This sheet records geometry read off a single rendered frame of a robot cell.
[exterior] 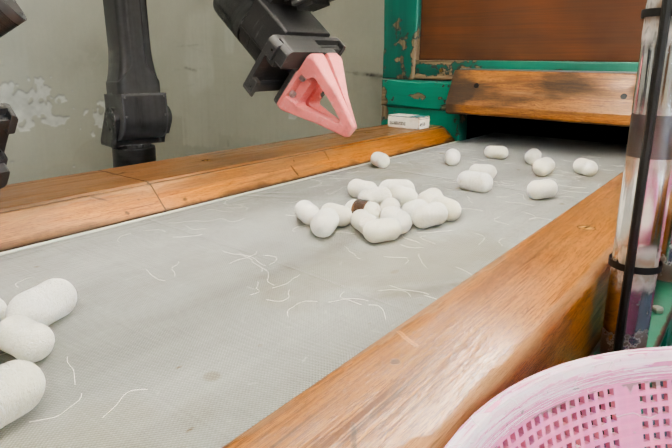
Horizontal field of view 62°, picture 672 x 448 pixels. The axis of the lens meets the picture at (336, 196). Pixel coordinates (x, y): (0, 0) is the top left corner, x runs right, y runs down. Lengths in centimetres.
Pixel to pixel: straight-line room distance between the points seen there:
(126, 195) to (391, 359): 35
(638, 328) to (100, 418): 27
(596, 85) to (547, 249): 52
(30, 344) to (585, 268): 28
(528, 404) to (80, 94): 262
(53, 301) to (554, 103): 71
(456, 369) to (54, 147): 253
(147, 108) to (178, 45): 178
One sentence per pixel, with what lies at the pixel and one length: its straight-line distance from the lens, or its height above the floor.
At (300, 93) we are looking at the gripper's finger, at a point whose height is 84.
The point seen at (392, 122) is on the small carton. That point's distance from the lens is 94.
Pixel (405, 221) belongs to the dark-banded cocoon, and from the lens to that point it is 44.
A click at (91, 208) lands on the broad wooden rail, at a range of 50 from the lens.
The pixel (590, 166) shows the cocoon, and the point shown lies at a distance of 73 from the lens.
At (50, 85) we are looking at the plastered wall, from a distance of 267.
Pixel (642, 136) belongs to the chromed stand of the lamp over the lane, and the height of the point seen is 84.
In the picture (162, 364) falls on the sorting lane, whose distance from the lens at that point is 28.
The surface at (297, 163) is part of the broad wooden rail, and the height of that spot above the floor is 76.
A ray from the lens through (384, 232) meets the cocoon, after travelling 42.
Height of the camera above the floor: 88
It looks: 14 degrees down
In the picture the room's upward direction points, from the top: 1 degrees clockwise
